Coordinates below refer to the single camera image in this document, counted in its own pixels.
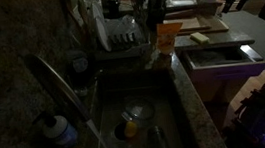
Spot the curved chrome kitchen faucet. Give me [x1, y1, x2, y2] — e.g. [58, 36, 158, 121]
[23, 47, 96, 133]

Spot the clear glass bowl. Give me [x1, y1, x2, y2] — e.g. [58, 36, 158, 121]
[122, 96, 157, 123]

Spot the dish drying rack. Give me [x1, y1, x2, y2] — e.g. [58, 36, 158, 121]
[89, 12, 153, 62]

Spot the stainless steel sink basin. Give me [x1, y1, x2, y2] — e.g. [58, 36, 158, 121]
[72, 65, 195, 148]

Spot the white plate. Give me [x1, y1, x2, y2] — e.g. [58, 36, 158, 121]
[94, 15, 113, 54]

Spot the small yellow round object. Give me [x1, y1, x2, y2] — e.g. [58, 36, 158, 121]
[123, 120, 140, 139]

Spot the dark jar with lid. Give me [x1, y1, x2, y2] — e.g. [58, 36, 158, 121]
[102, 0, 123, 21]

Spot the clear drinking glass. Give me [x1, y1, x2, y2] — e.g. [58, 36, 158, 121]
[146, 125, 169, 148]

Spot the wooden cutting board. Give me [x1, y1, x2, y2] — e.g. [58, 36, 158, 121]
[163, 12, 230, 39]

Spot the metal tray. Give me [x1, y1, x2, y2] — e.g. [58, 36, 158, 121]
[167, 0, 198, 8]

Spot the white soap pump bottle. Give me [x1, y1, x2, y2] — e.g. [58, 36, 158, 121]
[31, 108, 80, 148]

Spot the open white drawer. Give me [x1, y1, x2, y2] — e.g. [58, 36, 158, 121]
[180, 41, 265, 86]

